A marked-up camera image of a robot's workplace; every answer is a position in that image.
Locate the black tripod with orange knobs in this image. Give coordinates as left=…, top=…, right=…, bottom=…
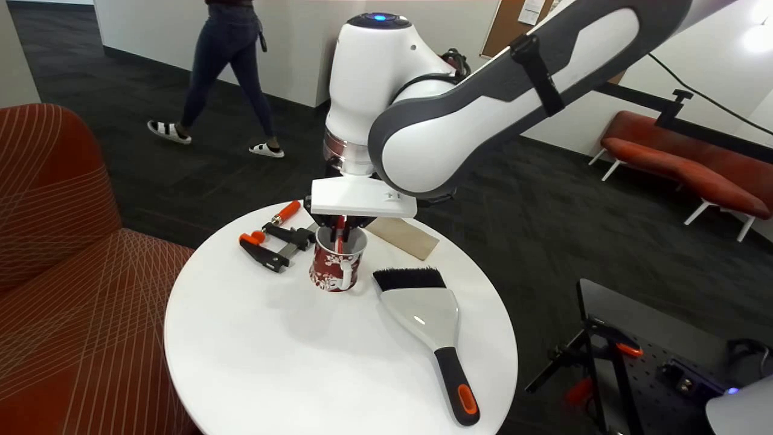
left=524, top=320, right=648, bottom=435

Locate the cork pin board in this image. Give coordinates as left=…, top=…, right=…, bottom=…
left=482, top=0, right=561, bottom=57

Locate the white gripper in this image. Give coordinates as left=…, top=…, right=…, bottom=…
left=309, top=176, right=420, bottom=246

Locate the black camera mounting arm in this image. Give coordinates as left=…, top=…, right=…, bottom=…
left=599, top=80, right=695, bottom=129

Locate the black platform table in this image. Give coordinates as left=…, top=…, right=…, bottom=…
left=577, top=276, right=773, bottom=435

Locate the thin black cable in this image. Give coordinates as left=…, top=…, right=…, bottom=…
left=645, top=51, right=773, bottom=137

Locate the orange striped sofa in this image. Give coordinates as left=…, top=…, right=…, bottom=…
left=0, top=101, right=203, bottom=435

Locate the wide scraper with black handle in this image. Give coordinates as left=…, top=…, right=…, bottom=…
left=373, top=265, right=483, bottom=428

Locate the long red bench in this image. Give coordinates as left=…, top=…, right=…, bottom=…
left=587, top=109, right=773, bottom=243

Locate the beige rectangular card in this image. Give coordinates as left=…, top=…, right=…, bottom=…
left=364, top=216, right=442, bottom=263

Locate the person in dark jeans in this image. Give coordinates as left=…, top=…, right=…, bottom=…
left=146, top=0, right=288, bottom=162

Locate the white paper sheet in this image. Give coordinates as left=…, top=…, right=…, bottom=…
left=517, top=0, right=548, bottom=26

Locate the orange black bar clamp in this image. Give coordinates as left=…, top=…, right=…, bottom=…
left=236, top=199, right=320, bottom=276

